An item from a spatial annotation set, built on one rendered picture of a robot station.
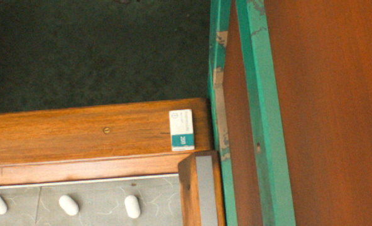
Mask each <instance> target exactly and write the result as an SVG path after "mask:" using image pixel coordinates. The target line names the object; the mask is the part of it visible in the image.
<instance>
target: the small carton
mask: <svg viewBox="0 0 372 226"><path fill-rule="evenodd" d="M169 117H170V135H171V145H172V151H183V150H192V149H195V144H194V128H193V120H192V109H186V110H170V111H169Z"/></svg>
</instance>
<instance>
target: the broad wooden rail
mask: <svg viewBox="0 0 372 226"><path fill-rule="evenodd" d="M186 109H192V120H193V128H194V144H195V149H192V150H183V151H172V145H171V135H170V117H169V111H170V110H186ZM207 150H214V140H213V133H212V121H211V107H210V101H209V98H208V97H195V98H186V99H178V100H161V101H152V102H135V103H126V104H109V105H93V106H83V107H67V108H58V109H42V110H26V111H17V112H9V113H0V187H1V186H18V185H34V184H42V183H58V182H68V181H71V182H76V181H92V180H109V179H118V178H134V177H144V176H160V175H177V173H178V164H179V162H181V161H182V160H183V159H185V158H186V157H187V156H188V155H190V154H192V153H193V152H195V151H207Z"/></svg>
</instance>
